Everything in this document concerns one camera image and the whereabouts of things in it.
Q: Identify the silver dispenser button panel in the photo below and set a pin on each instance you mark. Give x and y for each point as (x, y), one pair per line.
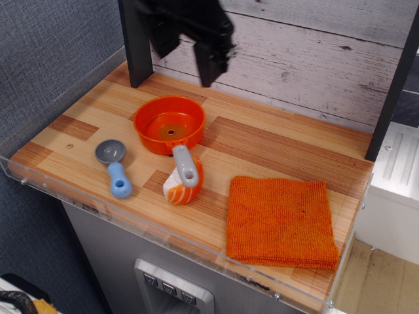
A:
(166, 292)

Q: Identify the clear acrylic table guard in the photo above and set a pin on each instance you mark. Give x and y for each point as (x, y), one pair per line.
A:
(52, 149)

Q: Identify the grey toy fridge cabinet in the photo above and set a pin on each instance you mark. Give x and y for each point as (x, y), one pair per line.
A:
(112, 252)

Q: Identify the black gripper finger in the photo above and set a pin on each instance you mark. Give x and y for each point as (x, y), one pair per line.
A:
(164, 37)
(211, 61)

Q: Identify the black left frame post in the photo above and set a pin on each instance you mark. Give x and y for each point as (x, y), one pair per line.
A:
(136, 41)

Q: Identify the grey blue toy scoop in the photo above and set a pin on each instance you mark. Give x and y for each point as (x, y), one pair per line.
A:
(111, 152)

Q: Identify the toy salmon sushi piece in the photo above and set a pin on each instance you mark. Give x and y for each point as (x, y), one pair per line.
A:
(176, 193)

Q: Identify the white toy sink unit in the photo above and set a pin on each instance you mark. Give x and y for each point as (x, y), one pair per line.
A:
(388, 216)

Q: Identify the orange folded cloth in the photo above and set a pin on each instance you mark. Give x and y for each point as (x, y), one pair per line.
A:
(280, 222)

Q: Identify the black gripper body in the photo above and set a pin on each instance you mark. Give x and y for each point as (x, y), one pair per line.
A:
(198, 20)

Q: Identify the orange pan with grey handle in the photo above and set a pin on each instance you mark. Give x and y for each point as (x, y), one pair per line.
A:
(172, 125)

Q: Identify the black frame post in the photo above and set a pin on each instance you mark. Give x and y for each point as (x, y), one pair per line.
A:
(396, 87)
(136, 41)

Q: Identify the black yellow bag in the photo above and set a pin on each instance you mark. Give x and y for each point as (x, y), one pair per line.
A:
(21, 296)

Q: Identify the black right frame post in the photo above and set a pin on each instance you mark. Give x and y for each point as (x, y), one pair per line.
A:
(396, 87)

